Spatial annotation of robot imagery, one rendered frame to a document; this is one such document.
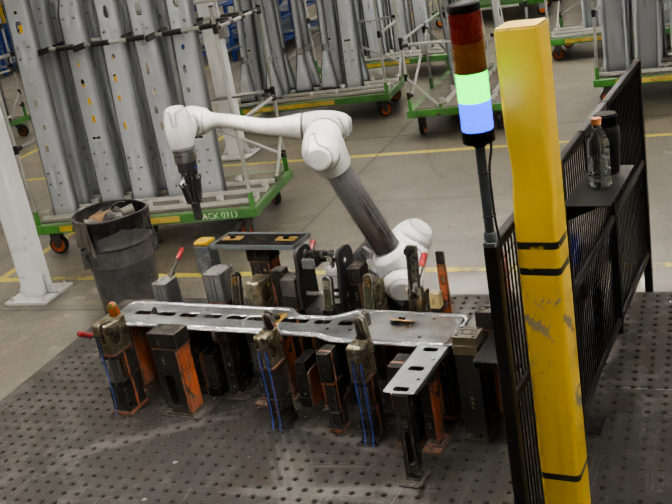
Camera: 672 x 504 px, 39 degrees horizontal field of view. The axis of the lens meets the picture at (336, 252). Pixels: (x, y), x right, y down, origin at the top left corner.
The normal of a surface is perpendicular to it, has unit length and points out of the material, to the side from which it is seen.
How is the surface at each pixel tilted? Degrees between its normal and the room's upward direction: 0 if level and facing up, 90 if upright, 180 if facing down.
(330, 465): 0
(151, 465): 0
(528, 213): 88
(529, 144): 90
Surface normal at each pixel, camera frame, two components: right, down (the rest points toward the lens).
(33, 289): -0.33, 0.37
